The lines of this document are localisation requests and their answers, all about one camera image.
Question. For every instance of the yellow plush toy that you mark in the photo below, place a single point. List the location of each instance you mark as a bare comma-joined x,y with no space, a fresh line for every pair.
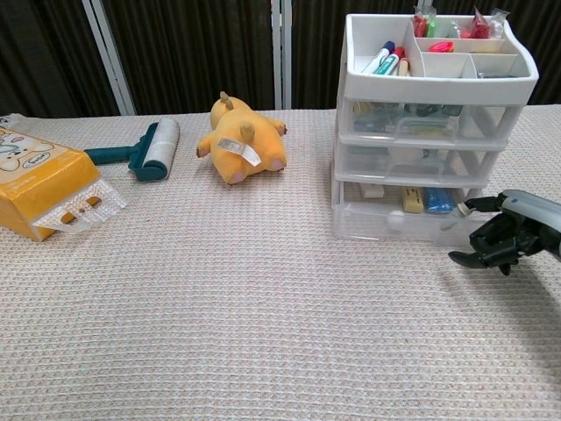
245,144

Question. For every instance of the black binder clips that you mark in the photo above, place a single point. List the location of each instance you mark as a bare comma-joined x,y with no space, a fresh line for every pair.
499,76

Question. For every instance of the teal lint roller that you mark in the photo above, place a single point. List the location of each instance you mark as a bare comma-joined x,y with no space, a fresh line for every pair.
158,144

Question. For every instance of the beige woven table cloth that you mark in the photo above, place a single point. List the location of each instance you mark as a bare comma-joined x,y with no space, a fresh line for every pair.
245,316

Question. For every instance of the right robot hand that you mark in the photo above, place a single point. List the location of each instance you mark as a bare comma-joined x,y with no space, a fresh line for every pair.
526,219

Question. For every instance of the red and green clips pack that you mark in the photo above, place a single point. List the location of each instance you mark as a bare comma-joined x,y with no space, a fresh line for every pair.
423,24

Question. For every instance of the yellow eraser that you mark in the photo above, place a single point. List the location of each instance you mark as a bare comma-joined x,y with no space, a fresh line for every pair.
413,199

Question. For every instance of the grey screen frame post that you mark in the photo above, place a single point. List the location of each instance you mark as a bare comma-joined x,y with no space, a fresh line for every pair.
109,57
283,52

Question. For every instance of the red candy packet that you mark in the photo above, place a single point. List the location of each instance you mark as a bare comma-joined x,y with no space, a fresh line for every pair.
480,27

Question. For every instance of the white drawer organizer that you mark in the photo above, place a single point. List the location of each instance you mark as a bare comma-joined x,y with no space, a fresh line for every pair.
438,87

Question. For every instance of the yellow cat-print tissue pack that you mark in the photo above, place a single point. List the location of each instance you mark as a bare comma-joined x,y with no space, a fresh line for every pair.
39,184

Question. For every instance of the red-cap whiteboard marker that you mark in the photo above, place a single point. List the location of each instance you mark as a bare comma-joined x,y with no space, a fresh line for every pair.
399,52

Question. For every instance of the blue wrapped item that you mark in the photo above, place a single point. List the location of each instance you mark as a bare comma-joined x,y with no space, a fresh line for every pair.
438,201

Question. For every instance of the blue-cap whiteboard marker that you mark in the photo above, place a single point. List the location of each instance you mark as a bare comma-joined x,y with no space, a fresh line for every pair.
385,48

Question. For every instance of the white eraser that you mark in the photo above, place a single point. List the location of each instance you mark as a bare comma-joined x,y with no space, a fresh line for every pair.
372,191

